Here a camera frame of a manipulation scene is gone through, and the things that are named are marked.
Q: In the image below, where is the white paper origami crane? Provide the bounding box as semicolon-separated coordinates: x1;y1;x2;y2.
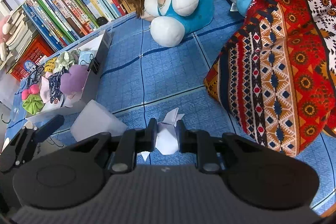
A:
155;107;185;156

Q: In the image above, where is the white foam block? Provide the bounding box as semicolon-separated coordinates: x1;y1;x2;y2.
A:
70;100;127;141

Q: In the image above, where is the green scrunchie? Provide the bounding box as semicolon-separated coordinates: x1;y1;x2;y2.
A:
22;94;44;115

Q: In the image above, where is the pink cloth piece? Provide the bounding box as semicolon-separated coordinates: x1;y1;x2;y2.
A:
40;77;50;103

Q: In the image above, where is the navy floral cloth pouch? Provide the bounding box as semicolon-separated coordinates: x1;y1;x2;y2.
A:
49;67;69;103

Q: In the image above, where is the pink bow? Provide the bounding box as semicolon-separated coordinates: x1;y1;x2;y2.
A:
21;84;40;101

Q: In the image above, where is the white cardboard tray box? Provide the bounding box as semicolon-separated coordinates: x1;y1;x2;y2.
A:
22;30;111;123

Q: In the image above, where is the miniature black bicycle model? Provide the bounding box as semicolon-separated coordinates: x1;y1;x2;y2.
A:
25;65;45;89

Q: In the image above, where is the green floral cloth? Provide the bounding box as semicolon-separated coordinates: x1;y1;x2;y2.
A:
52;51;78;73

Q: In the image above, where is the blue checked tablecloth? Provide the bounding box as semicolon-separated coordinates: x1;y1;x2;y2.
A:
4;0;336;215

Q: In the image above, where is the black binder clip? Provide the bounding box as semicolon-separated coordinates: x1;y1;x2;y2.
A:
84;57;100;75

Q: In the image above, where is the red plastic crate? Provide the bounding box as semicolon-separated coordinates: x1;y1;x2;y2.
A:
9;34;55;81

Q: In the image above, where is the light blue cloth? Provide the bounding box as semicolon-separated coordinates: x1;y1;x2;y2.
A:
78;51;95;66

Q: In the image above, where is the red patterned ethnic cushion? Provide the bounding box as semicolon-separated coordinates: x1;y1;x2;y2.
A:
204;0;335;157

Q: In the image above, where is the stack of grey books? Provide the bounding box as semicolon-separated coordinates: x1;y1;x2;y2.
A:
1;6;38;70

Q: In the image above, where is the pink white bunny plush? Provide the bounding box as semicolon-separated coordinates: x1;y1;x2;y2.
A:
0;15;11;61

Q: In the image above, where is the small black box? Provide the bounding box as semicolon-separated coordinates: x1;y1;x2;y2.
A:
96;16;108;27

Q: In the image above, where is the row of upright colourful books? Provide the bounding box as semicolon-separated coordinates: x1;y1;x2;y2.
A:
21;0;128;53

